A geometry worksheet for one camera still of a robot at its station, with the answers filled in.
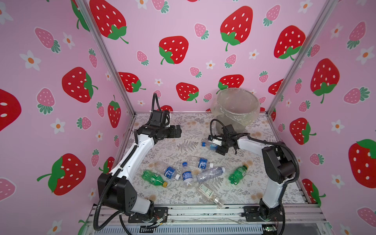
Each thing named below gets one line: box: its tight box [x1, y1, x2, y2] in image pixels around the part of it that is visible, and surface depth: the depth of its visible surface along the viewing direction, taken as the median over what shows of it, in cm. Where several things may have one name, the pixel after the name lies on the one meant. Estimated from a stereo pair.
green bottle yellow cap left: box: [141, 169, 168, 188], surface depth 83 cm
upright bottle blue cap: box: [181, 162, 194, 189], surface depth 85 cm
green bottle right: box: [228, 164, 249, 186], surface depth 85 cm
